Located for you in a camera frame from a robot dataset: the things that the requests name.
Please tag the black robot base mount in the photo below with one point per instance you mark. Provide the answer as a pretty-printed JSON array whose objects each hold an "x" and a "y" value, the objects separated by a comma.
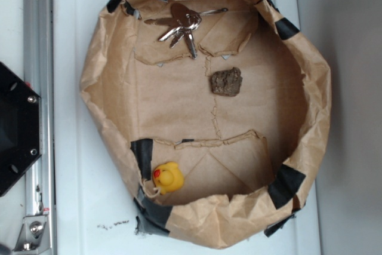
[{"x": 20, "y": 128}]

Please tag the brown paper bag bin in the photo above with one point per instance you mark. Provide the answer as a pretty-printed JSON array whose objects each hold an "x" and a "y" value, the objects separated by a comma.
[{"x": 248, "y": 161}]

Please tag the aluminium extrusion rail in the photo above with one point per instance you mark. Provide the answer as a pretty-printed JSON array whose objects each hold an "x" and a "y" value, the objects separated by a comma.
[{"x": 38, "y": 72}]

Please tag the metal corner bracket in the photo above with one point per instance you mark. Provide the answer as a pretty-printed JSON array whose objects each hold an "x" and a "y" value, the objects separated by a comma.
[{"x": 34, "y": 236}]

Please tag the brown rock chunk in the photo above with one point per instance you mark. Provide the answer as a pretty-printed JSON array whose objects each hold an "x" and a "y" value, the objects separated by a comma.
[{"x": 226, "y": 82}]

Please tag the yellow rubber duck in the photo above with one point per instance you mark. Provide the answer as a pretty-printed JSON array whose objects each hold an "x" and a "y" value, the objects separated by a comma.
[{"x": 167, "y": 177}]

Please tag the silver key bunch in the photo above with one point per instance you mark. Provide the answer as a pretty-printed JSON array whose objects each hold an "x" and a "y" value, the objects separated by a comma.
[{"x": 181, "y": 25}]

